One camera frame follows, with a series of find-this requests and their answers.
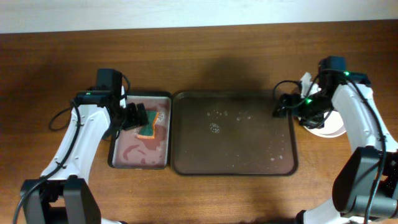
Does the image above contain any green orange sponge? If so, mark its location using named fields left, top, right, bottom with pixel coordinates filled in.
left=137, top=111, right=159, bottom=139

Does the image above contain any white plate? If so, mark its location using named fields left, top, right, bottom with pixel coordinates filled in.
left=304, top=110, right=346, bottom=138

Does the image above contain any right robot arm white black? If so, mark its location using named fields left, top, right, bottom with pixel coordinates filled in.
left=272, top=56, right=397, bottom=223

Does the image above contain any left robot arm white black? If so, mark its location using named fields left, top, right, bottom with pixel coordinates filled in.
left=12, top=68, right=149, bottom=223

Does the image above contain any small tray with pink water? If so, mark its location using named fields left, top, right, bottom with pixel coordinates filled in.
left=108, top=91, right=172, bottom=169

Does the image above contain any large brown serving tray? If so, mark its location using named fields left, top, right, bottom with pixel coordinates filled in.
left=170, top=90, right=299, bottom=176

